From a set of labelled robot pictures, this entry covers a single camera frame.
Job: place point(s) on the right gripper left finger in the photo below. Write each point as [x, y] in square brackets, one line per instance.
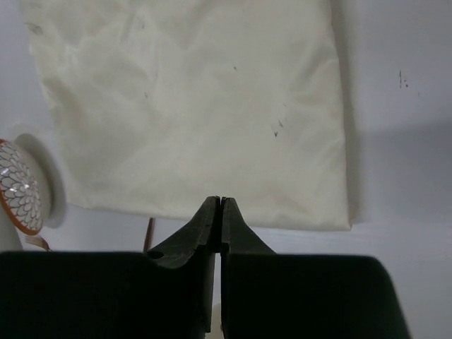
[183, 275]

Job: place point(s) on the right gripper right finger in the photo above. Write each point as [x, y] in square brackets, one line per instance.
[243, 313]

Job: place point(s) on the cream cloth napkin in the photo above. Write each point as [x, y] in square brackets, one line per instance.
[157, 105]

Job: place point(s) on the metal cup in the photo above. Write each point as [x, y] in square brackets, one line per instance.
[216, 324]

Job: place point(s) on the copper knife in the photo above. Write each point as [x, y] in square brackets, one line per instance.
[149, 235]

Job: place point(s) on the copper fork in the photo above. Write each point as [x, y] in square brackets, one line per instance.
[38, 242]

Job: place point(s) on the floral patterned ceramic plate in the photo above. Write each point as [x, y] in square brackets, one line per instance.
[32, 190]

